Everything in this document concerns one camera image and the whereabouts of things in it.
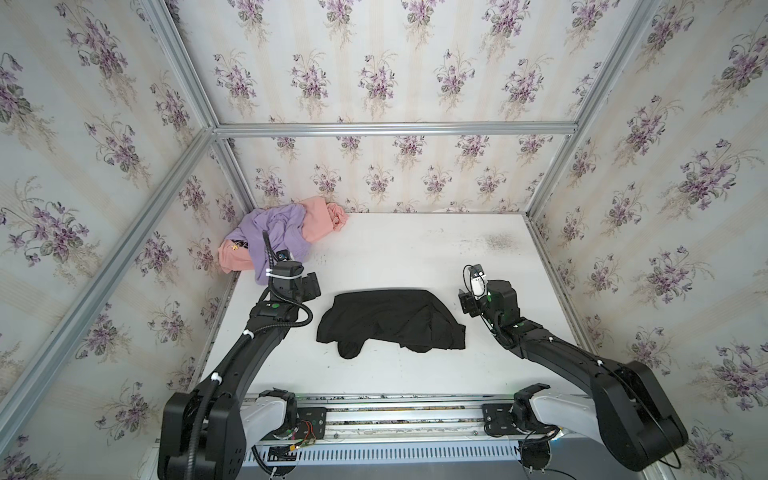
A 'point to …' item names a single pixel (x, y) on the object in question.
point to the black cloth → (412, 318)
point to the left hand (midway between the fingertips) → (300, 277)
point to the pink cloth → (321, 220)
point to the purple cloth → (283, 223)
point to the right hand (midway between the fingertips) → (472, 287)
